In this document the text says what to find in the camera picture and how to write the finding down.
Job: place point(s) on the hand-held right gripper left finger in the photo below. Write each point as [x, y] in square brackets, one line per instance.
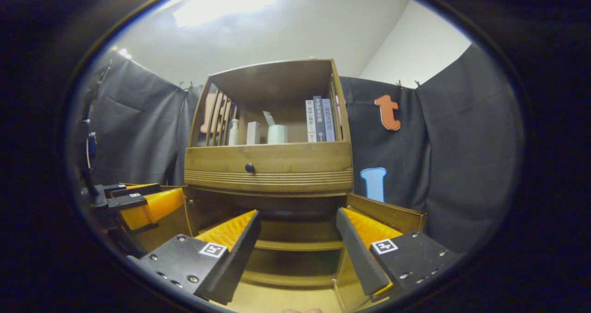
[235, 257]

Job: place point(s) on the wooden drawer front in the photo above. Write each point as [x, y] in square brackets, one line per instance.
[300, 160]

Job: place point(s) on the pale green cup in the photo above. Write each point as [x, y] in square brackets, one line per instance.
[278, 135]

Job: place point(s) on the white book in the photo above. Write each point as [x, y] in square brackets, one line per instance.
[310, 121]

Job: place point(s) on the grey-blue book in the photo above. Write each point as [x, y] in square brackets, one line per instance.
[328, 120]

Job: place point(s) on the black drawer knob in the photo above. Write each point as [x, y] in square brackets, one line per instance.
[250, 168]

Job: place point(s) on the white pump bottle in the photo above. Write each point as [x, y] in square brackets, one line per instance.
[233, 135]

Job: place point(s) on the paper card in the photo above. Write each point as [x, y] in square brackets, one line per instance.
[269, 118]

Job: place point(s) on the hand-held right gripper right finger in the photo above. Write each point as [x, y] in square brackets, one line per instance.
[358, 253]

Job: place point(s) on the wooden double-door shoe cabinet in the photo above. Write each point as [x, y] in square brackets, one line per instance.
[277, 80]

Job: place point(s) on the dark metal stand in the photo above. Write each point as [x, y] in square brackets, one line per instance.
[91, 147]

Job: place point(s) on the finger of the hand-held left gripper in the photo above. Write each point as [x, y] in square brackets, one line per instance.
[154, 207]
[138, 190]

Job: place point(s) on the white carton box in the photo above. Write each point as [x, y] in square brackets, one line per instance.
[253, 134]

